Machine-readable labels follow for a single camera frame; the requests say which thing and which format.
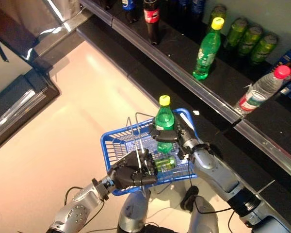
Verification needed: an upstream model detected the glossy black plinth board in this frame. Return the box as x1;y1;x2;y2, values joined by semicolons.
75;17;291;233

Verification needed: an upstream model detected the black right robot foot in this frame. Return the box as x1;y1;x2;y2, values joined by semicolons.
180;185;200;212

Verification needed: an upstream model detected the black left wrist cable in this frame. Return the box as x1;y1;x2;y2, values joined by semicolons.
64;186;105;228

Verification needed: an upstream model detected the dark brown counter panel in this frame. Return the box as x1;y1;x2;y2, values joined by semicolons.
0;0;82;63

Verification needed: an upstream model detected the silver left robot leg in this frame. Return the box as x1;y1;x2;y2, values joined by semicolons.
117;188;151;233

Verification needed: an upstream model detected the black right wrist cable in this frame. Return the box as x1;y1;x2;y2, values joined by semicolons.
187;155;236;229

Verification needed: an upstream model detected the clear water bottle red cap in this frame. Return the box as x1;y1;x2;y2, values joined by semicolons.
233;65;291;115

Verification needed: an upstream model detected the black snack shelf clear rail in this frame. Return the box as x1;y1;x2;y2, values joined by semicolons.
233;96;291;185

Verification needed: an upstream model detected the black glass display cabinet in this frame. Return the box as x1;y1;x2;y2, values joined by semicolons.
0;67;62;156

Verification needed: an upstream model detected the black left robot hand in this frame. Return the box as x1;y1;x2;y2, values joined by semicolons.
107;148;159;190

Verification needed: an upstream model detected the green drink can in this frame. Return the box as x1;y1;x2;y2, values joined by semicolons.
223;17;249;51
207;4;228;33
250;33;279;66
153;156;178;172
237;24;263;58

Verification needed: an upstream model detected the brown stone countertop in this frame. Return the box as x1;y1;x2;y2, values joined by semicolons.
25;4;96;72

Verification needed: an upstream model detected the green Sprite bottle yellow cap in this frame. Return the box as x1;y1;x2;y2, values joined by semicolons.
192;17;226;81
154;95;176;154

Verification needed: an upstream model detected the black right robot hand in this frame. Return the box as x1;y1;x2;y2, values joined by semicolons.
149;117;202;159

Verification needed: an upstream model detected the Coca-Cola bottle red cap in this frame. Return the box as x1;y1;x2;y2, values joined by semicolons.
142;0;161;46

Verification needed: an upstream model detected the black hanging strap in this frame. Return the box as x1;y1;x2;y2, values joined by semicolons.
0;30;10;63

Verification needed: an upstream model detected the long black drinks shelf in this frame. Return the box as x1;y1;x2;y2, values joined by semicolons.
78;0;291;125

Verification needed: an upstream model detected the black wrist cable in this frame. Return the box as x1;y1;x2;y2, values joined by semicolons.
64;186;105;228
187;155;236;229

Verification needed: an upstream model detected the silver right robot leg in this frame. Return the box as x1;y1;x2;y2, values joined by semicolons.
187;194;219;233

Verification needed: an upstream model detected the blue plastic shopping basket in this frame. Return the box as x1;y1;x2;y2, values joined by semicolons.
100;107;200;197

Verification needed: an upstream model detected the silver robot leg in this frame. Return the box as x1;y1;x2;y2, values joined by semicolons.
187;194;219;233
117;188;151;233

